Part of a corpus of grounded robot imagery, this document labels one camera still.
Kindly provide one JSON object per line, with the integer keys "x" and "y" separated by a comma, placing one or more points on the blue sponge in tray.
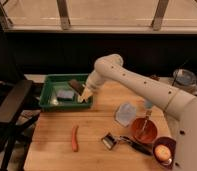
{"x": 65, "y": 94}

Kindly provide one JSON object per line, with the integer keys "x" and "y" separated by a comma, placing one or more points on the black office chair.
{"x": 10, "y": 111}

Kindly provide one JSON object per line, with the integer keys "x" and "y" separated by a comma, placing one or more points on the orange bowl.
{"x": 150, "y": 132}

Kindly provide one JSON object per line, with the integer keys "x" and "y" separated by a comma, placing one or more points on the clear plastic piece in tray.
{"x": 53, "y": 100}

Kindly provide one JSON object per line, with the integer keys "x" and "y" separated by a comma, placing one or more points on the yellow apple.
{"x": 162, "y": 153}

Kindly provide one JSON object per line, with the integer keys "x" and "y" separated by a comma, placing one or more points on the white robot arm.
{"x": 173, "y": 101}

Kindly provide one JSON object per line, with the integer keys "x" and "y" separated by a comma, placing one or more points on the grey round bowl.
{"x": 184, "y": 77}

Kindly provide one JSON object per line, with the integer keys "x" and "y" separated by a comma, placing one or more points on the green plastic tray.
{"x": 55, "y": 82}

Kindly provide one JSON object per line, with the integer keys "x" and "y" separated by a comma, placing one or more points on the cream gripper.
{"x": 86, "y": 94}

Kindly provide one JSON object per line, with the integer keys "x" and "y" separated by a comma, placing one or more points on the orange carrot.
{"x": 74, "y": 142}

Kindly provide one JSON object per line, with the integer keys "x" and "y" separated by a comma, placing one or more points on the dark purple plate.
{"x": 171, "y": 145}

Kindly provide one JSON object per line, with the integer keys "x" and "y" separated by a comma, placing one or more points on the light blue cloth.
{"x": 125, "y": 114}

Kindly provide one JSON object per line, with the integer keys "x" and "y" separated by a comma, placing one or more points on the black handled peeler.
{"x": 110, "y": 141}

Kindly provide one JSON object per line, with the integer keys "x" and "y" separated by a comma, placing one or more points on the metal spoon in bowl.
{"x": 148, "y": 114}

